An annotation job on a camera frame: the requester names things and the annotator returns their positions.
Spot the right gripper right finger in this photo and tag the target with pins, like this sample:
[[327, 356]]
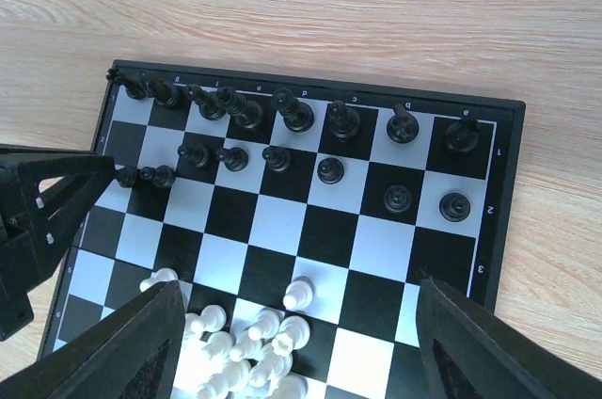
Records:
[[468, 352]]

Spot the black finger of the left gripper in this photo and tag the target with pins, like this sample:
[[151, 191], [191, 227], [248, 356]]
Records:
[[45, 195]]

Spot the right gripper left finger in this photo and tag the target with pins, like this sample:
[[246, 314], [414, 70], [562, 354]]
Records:
[[132, 353]]

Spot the black pawn h file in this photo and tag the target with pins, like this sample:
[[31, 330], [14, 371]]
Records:
[[126, 176]]

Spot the black pawn g file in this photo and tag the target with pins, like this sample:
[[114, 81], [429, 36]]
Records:
[[161, 177]]

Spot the pile of white chess pieces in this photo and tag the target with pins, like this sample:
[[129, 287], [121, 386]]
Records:
[[214, 339]]

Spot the black rook at h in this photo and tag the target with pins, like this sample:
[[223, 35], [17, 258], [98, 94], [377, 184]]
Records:
[[134, 88]]

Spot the black pawn a file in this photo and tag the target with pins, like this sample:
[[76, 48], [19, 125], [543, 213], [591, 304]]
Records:
[[455, 207]]

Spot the black knight at g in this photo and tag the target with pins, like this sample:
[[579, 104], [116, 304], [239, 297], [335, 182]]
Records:
[[165, 94]]

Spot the black pawn f file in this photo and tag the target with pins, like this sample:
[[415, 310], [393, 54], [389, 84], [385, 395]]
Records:
[[198, 157]]

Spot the black pawn b file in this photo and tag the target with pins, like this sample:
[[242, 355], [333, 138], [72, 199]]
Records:
[[397, 199]]

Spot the white pawn standing alone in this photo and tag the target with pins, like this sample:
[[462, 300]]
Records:
[[299, 294]]

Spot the black bishop at f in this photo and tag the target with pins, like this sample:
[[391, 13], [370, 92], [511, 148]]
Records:
[[208, 107]]

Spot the black pawn e file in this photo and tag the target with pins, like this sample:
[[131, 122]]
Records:
[[234, 159]]

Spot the folding black white chessboard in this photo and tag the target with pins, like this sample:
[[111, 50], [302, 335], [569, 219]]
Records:
[[240, 238]]

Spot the black rook at a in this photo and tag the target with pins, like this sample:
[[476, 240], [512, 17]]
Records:
[[462, 136]]

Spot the black king at e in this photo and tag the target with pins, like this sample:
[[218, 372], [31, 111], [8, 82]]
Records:
[[246, 113]]

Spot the black pawn c file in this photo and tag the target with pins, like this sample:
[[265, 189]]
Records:
[[330, 170]]

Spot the black knight at b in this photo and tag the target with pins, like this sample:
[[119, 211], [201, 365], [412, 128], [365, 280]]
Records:
[[402, 127]]

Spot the black pawn d file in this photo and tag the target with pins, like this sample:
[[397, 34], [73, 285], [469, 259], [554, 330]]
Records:
[[277, 159]]

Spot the black bishop at c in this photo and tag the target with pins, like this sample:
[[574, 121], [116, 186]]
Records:
[[343, 121]]

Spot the black queen at d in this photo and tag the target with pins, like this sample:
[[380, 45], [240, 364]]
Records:
[[298, 117]]

